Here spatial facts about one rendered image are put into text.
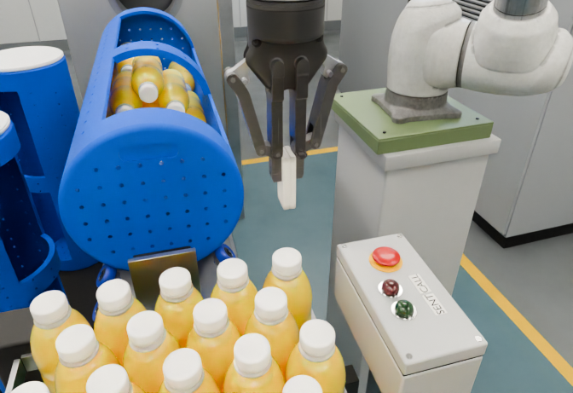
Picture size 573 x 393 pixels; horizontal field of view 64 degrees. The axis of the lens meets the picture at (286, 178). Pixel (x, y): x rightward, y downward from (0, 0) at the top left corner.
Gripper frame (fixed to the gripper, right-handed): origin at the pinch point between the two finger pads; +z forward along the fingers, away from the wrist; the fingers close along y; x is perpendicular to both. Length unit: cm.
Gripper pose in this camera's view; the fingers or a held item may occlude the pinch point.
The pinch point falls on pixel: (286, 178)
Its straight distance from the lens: 53.3
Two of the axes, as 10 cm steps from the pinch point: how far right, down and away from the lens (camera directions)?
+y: -9.7, 1.4, -2.2
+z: 0.0, 8.6, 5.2
